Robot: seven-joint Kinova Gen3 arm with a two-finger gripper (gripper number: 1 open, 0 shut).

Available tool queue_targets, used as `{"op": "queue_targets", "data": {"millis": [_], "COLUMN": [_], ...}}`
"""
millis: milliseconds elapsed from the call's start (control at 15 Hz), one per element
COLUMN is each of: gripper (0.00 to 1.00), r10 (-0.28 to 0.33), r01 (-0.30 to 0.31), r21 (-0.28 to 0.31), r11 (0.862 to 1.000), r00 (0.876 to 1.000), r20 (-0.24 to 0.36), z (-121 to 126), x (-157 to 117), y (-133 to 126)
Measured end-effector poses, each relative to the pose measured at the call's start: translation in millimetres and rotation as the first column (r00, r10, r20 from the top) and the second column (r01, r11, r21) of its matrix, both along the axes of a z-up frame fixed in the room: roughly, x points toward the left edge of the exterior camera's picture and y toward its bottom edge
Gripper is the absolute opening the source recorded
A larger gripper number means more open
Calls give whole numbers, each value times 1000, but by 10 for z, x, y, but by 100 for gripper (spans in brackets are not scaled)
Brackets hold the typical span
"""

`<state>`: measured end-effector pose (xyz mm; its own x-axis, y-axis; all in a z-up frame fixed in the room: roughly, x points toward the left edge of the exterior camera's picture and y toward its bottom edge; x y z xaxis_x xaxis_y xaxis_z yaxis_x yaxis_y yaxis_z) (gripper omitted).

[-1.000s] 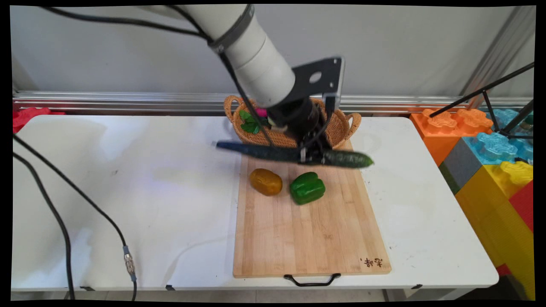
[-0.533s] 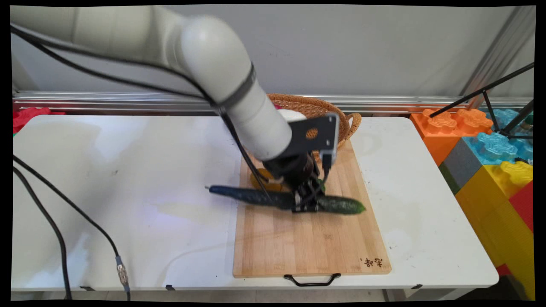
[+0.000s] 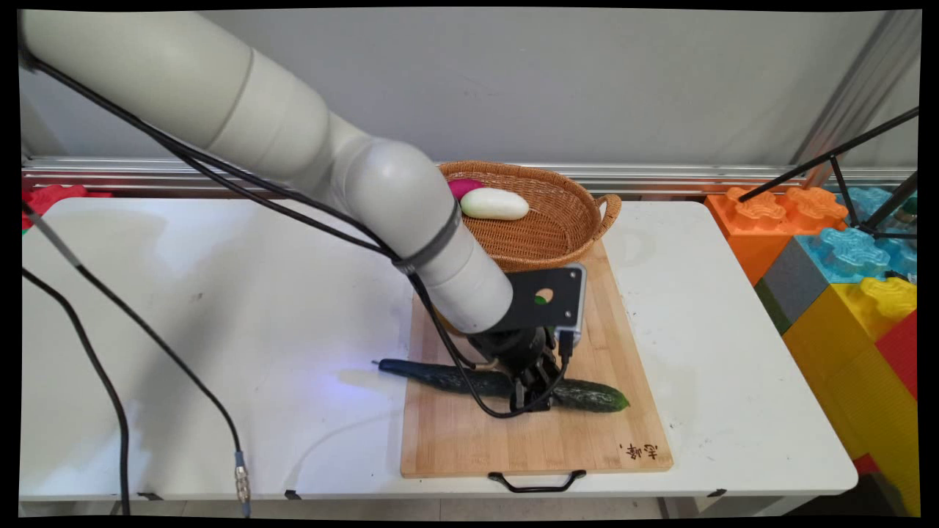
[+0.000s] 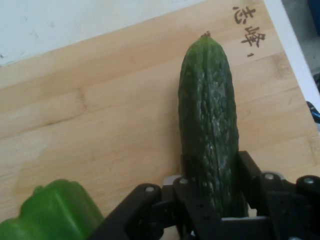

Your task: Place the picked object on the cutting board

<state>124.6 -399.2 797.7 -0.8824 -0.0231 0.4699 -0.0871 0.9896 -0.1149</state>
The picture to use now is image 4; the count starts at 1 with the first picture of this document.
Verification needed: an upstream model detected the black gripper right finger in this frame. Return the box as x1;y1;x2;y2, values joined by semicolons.
238;150;320;240

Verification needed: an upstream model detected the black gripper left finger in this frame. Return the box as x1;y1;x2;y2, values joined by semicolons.
88;154;222;240

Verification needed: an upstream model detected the dark green cucumber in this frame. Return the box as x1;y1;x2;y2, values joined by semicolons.
177;31;250;218

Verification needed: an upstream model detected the green bell pepper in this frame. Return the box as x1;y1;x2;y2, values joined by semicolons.
0;178;105;240

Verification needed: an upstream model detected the bamboo cutting board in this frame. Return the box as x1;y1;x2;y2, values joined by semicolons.
0;0;320;240

